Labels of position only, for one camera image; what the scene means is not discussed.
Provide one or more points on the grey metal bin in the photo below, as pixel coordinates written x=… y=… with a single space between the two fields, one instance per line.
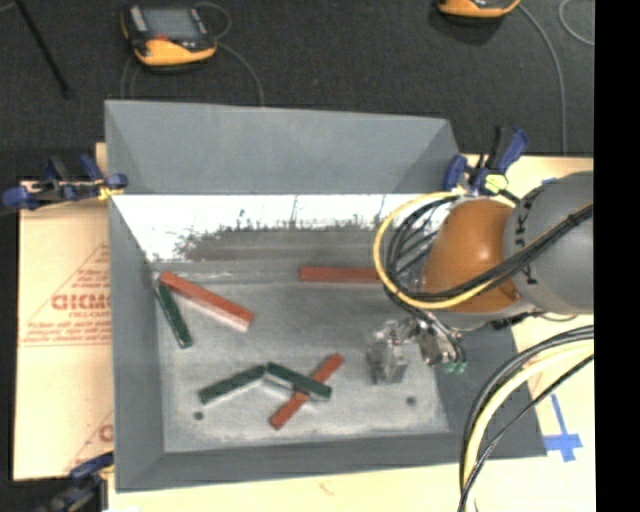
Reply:
x=280 y=150

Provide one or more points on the brown cardboard board, red print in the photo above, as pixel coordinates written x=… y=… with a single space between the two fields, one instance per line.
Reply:
x=60 y=390

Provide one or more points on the dark green flat block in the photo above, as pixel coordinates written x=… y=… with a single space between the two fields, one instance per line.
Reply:
x=231 y=384
x=300 y=381
x=175 y=317

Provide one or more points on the red-brown flat block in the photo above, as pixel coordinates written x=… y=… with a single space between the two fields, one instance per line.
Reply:
x=327 y=370
x=207 y=301
x=337 y=274

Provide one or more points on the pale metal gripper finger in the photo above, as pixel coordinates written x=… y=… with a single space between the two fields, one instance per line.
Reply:
x=397 y=362
x=377 y=362

